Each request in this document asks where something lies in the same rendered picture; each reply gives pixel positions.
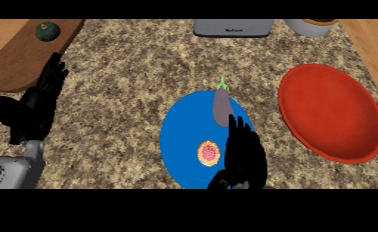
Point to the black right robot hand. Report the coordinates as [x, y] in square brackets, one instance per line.
[246, 156]

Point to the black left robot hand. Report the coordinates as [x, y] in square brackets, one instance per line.
[35, 102]

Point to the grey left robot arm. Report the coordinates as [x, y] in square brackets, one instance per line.
[17, 171]

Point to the pink frosted cupcake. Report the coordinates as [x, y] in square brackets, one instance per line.
[209, 153]

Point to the blue plate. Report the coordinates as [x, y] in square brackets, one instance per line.
[190, 142]

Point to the red bowl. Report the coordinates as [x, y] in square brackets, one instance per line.
[327, 112]

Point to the brown wooden cutting board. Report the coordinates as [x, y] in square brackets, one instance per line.
[30, 52]

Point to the purple eggplant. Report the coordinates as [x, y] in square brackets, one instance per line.
[222, 104]

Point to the dark green round vegetable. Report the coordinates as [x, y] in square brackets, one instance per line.
[48, 31]

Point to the grey pot with orange rim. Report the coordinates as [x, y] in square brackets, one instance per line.
[312, 27]

